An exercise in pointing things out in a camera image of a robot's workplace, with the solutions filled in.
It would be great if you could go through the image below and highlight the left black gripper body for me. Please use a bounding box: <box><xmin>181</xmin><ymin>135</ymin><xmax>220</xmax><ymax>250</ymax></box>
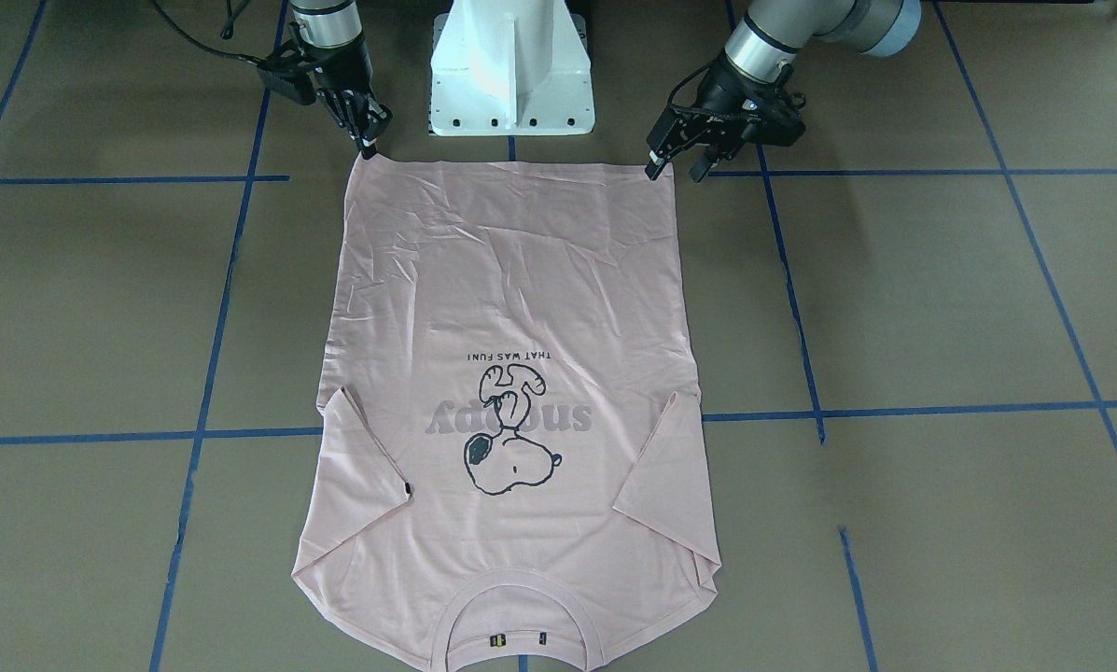
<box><xmin>647</xmin><ymin>56</ymin><xmax>806</xmax><ymax>161</ymax></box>

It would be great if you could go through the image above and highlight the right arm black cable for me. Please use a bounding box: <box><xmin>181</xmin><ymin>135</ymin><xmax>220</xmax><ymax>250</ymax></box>
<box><xmin>152</xmin><ymin>0</ymin><xmax>288</xmax><ymax>66</ymax></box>

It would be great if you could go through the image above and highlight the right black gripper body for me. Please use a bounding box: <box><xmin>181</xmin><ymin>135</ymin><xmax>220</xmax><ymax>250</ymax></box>
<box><xmin>257</xmin><ymin>42</ymin><xmax>393</xmax><ymax>141</ymax></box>

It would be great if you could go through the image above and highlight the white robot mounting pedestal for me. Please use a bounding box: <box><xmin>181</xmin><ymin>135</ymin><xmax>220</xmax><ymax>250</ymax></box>
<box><xmin>427</xmin><ymin>1</ymin><xmax>596</xmax><ymax>137</ymax></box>

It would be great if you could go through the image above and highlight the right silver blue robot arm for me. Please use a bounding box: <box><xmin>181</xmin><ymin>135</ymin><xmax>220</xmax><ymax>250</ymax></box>
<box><xmin>257</xmin><ymin>1</ymin><xmax>393</xmax><ymax>159</ymax></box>

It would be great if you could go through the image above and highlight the pink printed t-shirt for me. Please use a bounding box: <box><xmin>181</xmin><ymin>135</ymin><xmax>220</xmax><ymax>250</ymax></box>
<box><xmin>292</xmin><ymin>156</ymin><xmax>723</xmax><ymax>671</ymax></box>

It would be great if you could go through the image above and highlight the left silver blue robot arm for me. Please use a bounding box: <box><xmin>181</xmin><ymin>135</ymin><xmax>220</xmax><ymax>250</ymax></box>
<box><xmin>645</xmin><ymin>1</ymin><xmax>922</xmax><ymax>183</ymax></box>

